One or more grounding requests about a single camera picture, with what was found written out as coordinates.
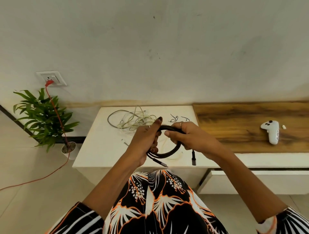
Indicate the white plant pot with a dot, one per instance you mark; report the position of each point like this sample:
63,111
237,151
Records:
68,149

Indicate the brown wooden desk board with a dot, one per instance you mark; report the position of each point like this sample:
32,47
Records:
241,125

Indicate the person's right hand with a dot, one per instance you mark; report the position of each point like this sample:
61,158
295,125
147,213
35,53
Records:
195,139

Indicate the person's left forearm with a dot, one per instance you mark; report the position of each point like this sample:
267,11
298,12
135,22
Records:
113,185

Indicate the black orange white patterned dress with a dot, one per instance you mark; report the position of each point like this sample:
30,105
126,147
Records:
159,205

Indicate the white desk cabinet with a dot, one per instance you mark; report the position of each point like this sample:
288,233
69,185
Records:
103,144

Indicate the person's right thumb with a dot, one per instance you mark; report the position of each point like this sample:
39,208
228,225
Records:
171,137

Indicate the person's right forearm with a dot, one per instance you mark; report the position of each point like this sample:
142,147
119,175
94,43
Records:
248,185

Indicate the person's left hand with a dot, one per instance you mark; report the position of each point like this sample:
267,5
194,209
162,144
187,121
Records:
141,142

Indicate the white wall socket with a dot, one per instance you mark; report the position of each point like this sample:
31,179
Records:
56,77

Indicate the green leafy plant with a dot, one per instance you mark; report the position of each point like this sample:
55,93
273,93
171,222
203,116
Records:
45,120

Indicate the white desk drawer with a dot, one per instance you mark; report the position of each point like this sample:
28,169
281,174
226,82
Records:
253,183

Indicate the white handheld controller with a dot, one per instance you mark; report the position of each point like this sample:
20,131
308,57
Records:
272,132

